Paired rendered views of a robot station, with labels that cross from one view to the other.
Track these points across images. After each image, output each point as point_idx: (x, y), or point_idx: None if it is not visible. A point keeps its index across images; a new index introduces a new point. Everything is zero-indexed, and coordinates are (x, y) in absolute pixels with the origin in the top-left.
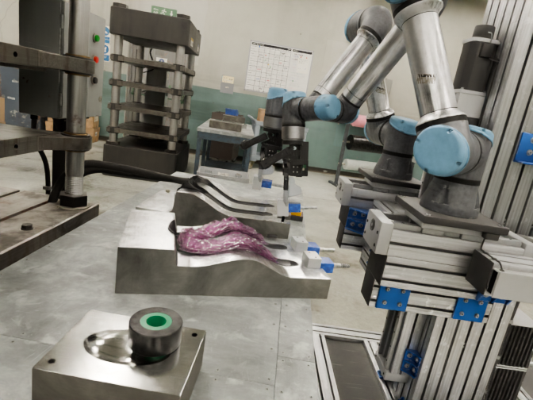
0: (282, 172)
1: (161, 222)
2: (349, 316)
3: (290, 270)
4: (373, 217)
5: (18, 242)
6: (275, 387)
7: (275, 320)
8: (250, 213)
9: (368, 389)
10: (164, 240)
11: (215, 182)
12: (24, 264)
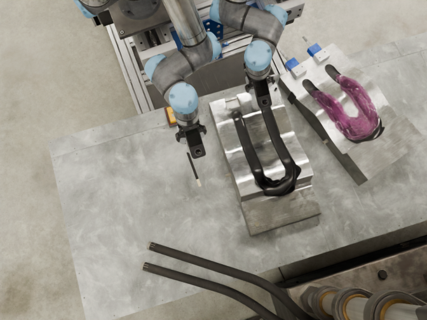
0: (270, 82)
1: (373, 146)
2: (46, 121)
3: (340, 65)
4: (286, 10)
5: (402, 254)
6: (420, 50)
7: (373, 66)
8: (268, 123)
9: (203, 75)
10: (398, 125)
11: (240, 173)
12: (426, 213)
